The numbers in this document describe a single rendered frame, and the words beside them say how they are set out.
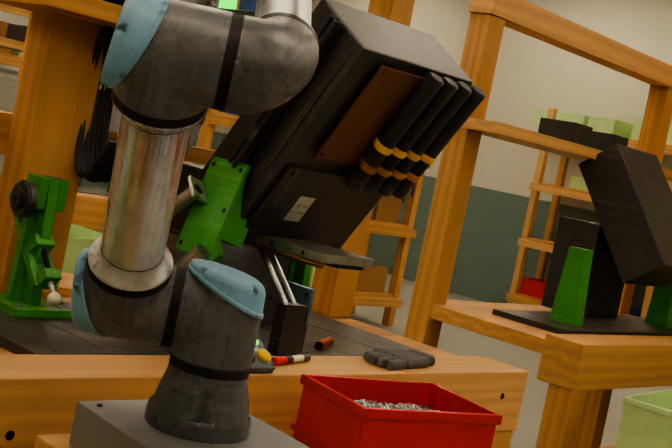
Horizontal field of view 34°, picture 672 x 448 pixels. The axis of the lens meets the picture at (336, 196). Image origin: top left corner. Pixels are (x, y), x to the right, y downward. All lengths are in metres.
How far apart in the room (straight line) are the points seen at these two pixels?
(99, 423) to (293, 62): 0.60
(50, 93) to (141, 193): 1.03
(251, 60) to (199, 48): 0.06
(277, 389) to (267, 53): 0.99
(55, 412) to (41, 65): 0.85
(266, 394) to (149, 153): 0.85
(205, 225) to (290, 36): 1.02
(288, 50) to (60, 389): 0.76
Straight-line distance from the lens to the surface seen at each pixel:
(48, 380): 1.80
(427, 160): 2.37
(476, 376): 2.60
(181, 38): 1.26
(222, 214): 2.25
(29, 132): 2.40
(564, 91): 12.24
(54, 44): 2.40
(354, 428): 1.92
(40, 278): 2.23
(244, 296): 1.53
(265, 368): 2.09
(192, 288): 1.54
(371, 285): 8.96
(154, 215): 1.42
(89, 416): 1.61
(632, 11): 12.06
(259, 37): 1.27
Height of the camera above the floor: 1.34
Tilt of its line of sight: 2 degrees down
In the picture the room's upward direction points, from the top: 12 degrees clockwise
